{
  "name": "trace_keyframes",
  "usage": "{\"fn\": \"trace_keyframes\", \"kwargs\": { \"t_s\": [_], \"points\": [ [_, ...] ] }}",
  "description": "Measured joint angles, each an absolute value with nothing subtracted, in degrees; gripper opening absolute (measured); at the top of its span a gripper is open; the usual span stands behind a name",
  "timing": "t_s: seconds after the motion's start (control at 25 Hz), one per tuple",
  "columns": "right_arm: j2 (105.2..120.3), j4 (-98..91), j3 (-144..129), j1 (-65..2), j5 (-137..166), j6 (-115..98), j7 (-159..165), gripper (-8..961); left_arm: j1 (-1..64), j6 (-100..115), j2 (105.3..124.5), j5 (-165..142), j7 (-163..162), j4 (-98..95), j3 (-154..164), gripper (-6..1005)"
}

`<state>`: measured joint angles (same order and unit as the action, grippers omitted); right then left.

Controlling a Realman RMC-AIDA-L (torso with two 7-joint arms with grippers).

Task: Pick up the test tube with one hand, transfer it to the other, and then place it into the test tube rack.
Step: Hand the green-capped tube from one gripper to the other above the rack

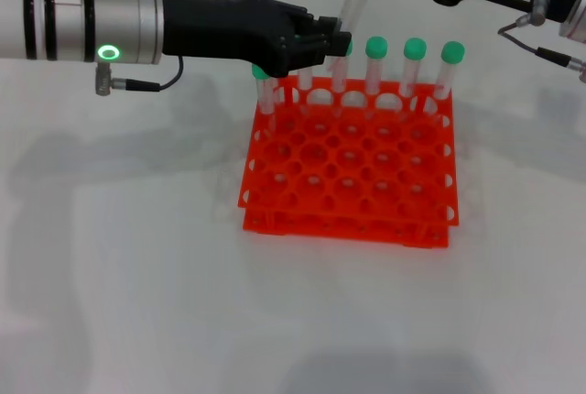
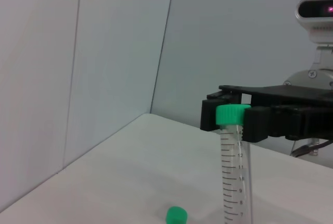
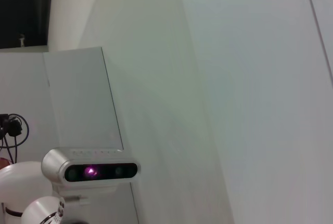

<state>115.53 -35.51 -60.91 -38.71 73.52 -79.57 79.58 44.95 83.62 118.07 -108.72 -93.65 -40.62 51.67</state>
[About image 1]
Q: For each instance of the orange test tube rack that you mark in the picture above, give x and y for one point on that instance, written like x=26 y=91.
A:
x=297 y=222

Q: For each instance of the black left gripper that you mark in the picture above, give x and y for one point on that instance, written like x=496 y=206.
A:
x=220 y=27

